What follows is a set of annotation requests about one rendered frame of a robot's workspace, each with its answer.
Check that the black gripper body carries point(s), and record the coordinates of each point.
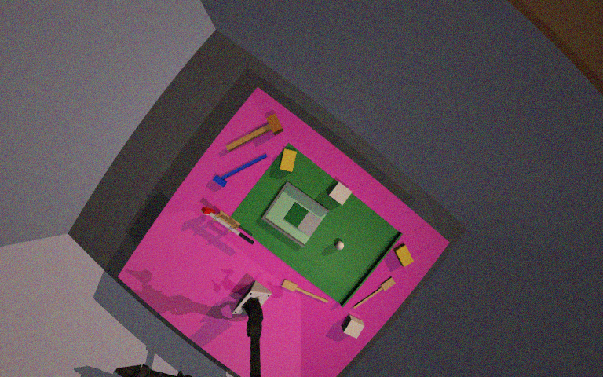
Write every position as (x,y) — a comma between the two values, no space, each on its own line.
(147,372)

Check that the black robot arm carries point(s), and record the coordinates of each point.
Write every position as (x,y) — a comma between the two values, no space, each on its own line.
(254,328)

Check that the green flat mat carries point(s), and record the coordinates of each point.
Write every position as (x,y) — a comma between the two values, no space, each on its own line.
(364,233)

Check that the beige cube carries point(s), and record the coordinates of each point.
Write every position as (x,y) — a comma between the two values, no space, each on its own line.
(353,326)
(340,193)

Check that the yellow rectangular block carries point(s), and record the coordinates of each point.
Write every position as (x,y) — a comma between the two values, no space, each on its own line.
(403,255)
(288,159)

